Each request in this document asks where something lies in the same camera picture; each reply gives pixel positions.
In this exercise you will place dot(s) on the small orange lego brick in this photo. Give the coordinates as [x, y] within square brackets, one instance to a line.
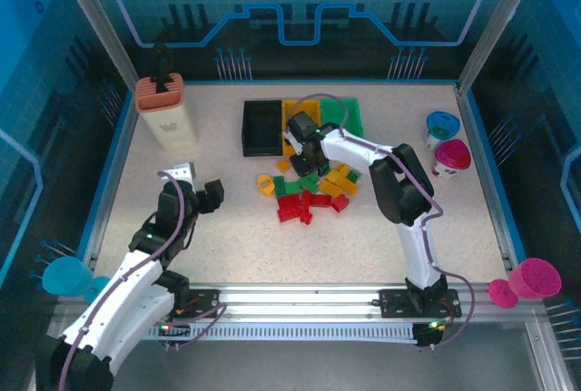
[283, 165]

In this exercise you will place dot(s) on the yellow round lego piece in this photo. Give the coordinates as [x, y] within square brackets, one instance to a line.
[265, 185]

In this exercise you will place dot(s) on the yellow plastic bin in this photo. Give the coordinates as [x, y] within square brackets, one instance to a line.
[311, 107]

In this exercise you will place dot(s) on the large red lego brick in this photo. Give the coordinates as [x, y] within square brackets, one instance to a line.
[288, 209]

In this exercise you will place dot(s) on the black plastic bin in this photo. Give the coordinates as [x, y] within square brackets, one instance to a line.
[261, 132]

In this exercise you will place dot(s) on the green plastic bin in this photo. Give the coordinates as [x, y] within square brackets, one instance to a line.
[354, 114]

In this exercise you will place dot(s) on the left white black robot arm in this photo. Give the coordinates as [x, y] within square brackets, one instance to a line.
[113, 300]

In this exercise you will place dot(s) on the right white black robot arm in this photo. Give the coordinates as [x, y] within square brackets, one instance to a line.
[410, 250]

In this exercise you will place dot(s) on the beige knife block salmon top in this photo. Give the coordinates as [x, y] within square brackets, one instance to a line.
[172, 128]

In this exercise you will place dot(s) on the blue cup on table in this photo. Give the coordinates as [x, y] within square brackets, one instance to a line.
[442, 123]

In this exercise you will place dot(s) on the magenta cup on table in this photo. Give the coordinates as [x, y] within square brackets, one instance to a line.
[451, 157]

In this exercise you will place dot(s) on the cyan plastic goblet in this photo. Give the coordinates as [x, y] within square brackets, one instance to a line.
[63, 277]

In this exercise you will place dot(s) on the black controller box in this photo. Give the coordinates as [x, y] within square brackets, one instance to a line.
[174, 337]
[429, 339]

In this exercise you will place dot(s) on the magenta plastic goblet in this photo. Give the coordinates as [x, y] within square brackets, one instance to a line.
[535, 280]

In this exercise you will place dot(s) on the blue edged side rail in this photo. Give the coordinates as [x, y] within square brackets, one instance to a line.
[117, 146]
[480, 146]

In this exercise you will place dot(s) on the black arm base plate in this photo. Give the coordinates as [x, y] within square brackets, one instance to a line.
[206, 300]
[395, 302]

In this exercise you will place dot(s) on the aluminium front rail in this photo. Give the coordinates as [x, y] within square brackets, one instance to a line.
[295, 302]

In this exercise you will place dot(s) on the aluminium frame post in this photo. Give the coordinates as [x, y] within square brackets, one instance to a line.
[504, 14]
[93, 14]

